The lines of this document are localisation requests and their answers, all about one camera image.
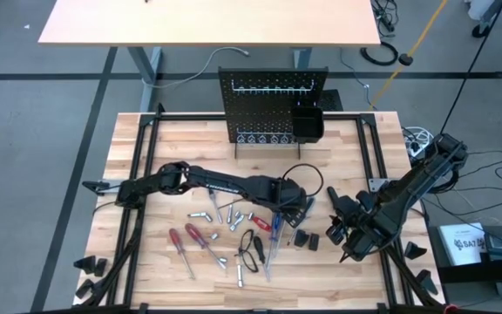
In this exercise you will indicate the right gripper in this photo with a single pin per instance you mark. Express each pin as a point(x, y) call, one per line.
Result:
point(366, 224)

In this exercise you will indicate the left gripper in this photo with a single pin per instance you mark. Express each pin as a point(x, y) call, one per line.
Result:
point(292, 194)

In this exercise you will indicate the black wedge block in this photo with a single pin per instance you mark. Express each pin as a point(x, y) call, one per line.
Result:
point(414, 250)
point(84, 288)
point(314, 242)
point(100, 267)
point(86, 264)
point(301, 239)
point(426, 282)

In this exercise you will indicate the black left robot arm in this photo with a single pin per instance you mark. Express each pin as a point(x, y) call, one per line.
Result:
point(233, 185)

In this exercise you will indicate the grey metal mounting plate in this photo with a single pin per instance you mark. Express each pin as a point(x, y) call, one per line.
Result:
point(112, 186)
point(377, 185)

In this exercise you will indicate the black safety glasses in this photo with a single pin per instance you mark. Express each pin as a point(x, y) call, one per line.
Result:
point(246, 248)

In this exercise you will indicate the long chrome deep socket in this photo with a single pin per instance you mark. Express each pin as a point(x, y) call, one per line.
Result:
point(240, 272)

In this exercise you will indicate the black plastic pegboard bin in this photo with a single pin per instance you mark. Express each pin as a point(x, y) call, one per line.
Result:
point(307, 124)

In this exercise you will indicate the chrome extension bar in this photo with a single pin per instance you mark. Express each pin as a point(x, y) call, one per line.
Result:
point(195, 214)

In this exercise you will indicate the white power strip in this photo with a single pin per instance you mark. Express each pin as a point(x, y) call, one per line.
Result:
point(416, 139)

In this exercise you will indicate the black perforated pegboard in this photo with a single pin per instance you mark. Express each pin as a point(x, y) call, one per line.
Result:
point(259, 111)

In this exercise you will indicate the white box with label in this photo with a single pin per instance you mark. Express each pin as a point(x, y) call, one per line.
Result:
point(460, 244)

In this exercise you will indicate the black equipment shelf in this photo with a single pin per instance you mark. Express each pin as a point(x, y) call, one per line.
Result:
point(464, 275)

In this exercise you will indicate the light wooden desk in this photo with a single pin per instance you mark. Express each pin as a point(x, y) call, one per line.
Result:
point(212, 22)

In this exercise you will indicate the grey chair base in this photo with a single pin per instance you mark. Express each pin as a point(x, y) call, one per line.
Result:
point(479, 30)

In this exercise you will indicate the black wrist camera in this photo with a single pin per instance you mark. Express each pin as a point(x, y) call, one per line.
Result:
point(336, 231)

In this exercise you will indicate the black aluminium table frame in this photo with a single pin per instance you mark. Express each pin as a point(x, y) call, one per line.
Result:
point(190, 116)

